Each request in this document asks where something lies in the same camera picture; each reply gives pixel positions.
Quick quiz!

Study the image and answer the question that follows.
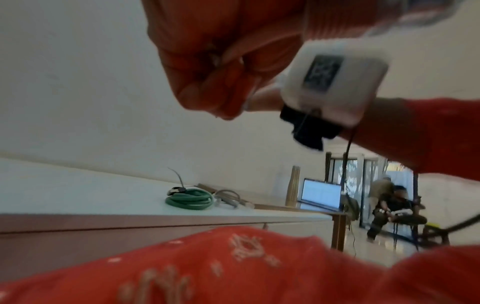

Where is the person's left hand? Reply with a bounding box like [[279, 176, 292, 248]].
[[140, 0, 376, 121]]

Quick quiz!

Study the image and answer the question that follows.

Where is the person's right hand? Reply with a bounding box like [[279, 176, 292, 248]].
[[245, 87, 286, 113]]

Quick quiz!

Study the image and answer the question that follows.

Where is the grey network cable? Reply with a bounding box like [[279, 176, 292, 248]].
[[213, 189, 256, 209]]

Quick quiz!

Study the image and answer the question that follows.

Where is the black cable tie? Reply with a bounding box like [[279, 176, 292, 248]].
[[166, 167, 189, 195]]

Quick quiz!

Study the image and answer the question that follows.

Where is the green network cable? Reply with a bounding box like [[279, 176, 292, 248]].
[[164, 189, 216, 211]]

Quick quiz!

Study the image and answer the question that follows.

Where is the person's right forearm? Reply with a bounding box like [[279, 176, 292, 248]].
[[352, 97, 480, 179]]

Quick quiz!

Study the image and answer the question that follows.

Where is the white marker cube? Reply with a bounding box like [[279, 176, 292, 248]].
[[280, 40, 391, 126]]

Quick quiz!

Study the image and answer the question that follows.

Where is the tall beige bottle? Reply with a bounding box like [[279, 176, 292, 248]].
[[285, 165, 303, 208]]

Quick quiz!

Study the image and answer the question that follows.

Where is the open laptop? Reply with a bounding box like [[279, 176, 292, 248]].
[[298, 178, 345, 213]]

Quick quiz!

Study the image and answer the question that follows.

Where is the dark framed window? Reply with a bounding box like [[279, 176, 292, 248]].
[[323, 151, 420, 235]]

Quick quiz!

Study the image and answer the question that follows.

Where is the grey bag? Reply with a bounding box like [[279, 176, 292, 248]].
[[342, 194, 362, 222]]

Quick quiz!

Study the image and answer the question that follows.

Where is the wooden table leg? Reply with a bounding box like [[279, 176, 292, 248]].
[[330, 213, 348, 252]]

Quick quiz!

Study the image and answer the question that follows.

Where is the white low table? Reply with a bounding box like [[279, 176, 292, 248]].
[[0, 157, 335, 283]]

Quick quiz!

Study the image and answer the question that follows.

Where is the wooden stool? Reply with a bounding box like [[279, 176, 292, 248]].
[[420, 223, 452, 248]]

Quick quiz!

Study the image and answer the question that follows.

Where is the black camera cable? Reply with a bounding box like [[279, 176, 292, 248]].
[[338, 127, 480, 237]]

